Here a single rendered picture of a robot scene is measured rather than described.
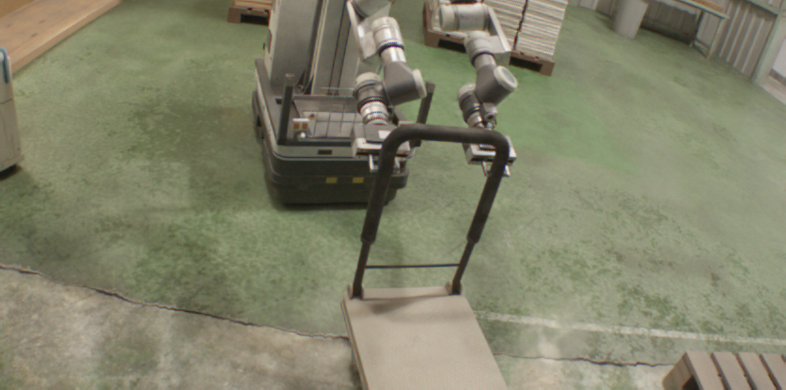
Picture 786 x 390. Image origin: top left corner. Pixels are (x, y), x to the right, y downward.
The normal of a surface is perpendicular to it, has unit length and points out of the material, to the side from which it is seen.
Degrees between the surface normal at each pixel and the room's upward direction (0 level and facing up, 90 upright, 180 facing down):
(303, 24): 90
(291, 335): 0
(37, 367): 0
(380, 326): 0
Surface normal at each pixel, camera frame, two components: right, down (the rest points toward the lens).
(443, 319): 0.18, -0.83
